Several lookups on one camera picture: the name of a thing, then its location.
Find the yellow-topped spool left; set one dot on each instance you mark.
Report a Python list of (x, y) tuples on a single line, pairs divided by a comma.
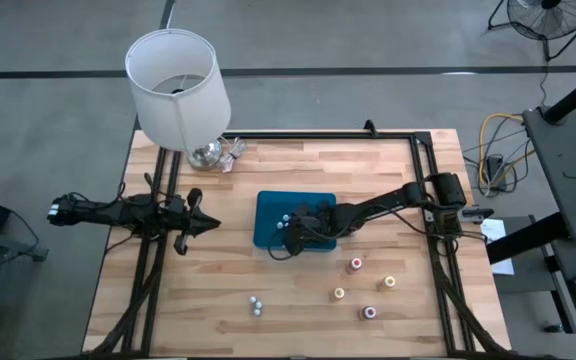
[(337, 294)]

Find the black floor fan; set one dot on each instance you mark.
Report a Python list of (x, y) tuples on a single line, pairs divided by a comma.
[(548, 20)]

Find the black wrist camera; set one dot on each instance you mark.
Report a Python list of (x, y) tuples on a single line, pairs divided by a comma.
[(176, 205), (293, 240)]

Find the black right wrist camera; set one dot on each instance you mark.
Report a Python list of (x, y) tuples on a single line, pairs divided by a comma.
[(293, 240)]

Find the black frame clamp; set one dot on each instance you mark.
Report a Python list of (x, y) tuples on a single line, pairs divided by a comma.
[(369, 127)]

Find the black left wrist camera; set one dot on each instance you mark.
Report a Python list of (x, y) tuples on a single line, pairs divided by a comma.
[(176, 205)]

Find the small black floor object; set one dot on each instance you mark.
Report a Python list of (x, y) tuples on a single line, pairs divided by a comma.
[(553, 328)]

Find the white shade silver table lamp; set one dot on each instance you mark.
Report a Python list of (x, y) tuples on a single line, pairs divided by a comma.
[(178, 110)]

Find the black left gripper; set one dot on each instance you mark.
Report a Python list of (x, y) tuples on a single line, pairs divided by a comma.
[(190, 222)]

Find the black power strip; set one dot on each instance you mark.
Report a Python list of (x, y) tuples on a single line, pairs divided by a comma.
[(495, 167)]

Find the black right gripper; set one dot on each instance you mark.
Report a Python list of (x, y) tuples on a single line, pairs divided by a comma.
[(318, 222)]

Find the grey stand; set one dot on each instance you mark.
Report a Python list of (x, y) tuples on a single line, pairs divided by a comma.
[(3, 250)]

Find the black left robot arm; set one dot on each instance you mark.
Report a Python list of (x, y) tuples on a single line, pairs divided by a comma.
[(103, 212)]

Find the black diagonal pole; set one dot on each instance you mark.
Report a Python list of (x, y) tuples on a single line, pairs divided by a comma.
[(575, 95)]

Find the blue plastic bin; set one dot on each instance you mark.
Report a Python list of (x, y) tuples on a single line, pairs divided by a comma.
[(268, 205)]

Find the white paper sheet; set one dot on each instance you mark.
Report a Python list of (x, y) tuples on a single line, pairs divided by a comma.
[(498, 245)]

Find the dark grey side desk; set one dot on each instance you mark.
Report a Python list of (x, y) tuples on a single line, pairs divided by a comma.
[(563, 265)]

